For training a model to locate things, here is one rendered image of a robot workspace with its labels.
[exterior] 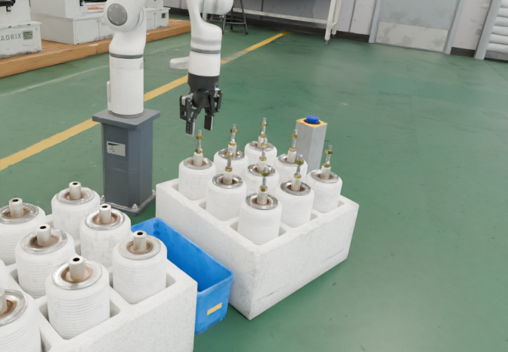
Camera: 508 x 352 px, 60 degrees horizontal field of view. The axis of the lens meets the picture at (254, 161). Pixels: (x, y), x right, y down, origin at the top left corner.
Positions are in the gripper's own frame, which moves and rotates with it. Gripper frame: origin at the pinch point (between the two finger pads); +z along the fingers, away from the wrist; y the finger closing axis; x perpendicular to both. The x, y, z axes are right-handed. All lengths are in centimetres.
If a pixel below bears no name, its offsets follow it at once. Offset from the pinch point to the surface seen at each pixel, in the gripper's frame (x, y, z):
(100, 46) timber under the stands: 216, 143, 31
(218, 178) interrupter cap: -9.7, -3.3, 9.7
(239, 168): -7.2, 9.3, 11.8
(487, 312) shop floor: -75, 27, 34
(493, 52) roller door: -19, 527, 21
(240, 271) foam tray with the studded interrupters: -25.2, -13.3, 23.7
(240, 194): -16.7, -3.6, 11.2
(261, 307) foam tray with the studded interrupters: -30.4, -10.9, 32.5
